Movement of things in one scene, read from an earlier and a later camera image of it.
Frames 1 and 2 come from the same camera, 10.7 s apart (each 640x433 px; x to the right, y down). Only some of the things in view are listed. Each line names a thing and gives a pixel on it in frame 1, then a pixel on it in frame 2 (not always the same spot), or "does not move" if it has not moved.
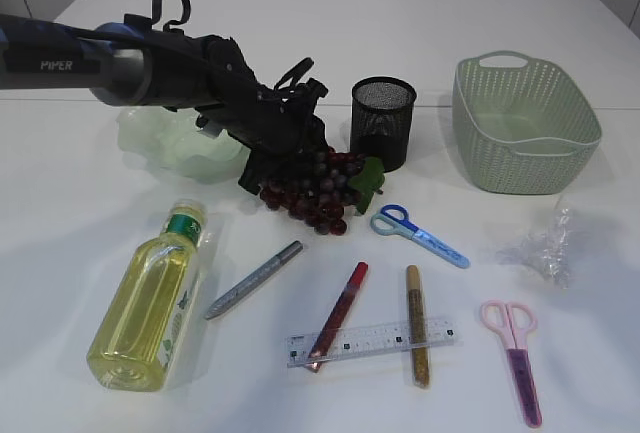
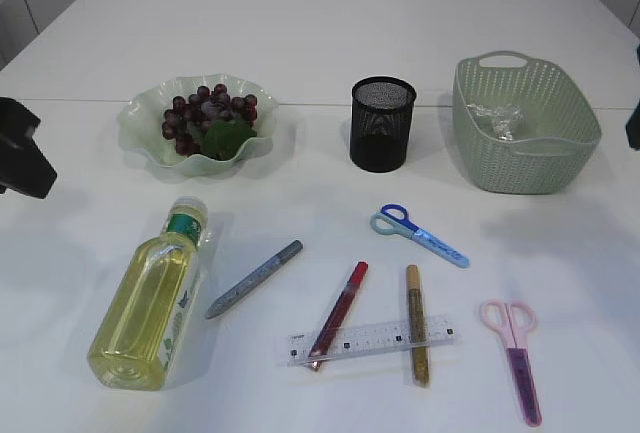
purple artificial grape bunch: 343,184 to 211,123
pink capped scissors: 513,320 does not move
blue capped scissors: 397,223 does not move
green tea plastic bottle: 143,330 does not move
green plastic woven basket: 524,126 does not move
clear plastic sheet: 548,252 to 501,118
